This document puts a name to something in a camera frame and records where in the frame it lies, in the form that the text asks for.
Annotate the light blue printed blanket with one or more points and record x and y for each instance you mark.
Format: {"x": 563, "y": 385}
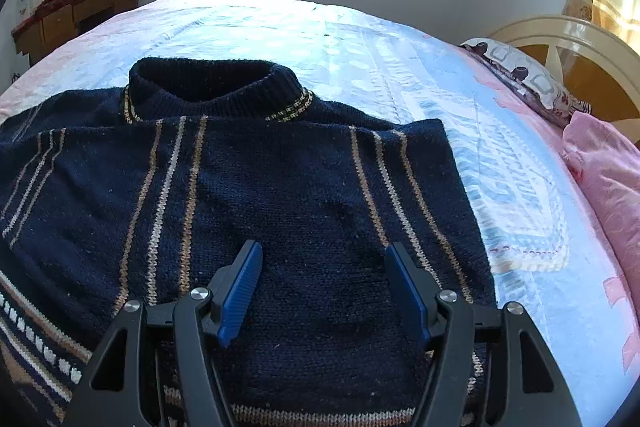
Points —
{"x": 375, "y": 57}

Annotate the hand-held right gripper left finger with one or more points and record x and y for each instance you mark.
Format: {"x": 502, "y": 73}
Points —
{"x": 240, "y": 292}

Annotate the cream wooden headboard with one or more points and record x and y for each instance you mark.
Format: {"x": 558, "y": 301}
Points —
{"x": 565, "y": 29}

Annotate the pink quilt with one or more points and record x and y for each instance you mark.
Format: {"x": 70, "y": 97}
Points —
{"x": 610, "y": 177}

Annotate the navy striped knit sweater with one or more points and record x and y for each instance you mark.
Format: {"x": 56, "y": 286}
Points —
{"x": 300, "y": 187}

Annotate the patterned white brown pillow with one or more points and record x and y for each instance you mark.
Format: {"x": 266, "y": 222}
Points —
{"x": 530, "y": 77}

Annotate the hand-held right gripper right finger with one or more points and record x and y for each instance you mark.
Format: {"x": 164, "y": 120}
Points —
{"x": 407, "y": 292}

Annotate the brown wooden desk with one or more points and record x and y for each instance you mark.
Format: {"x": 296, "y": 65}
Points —
{"x": 60, "y": 24}

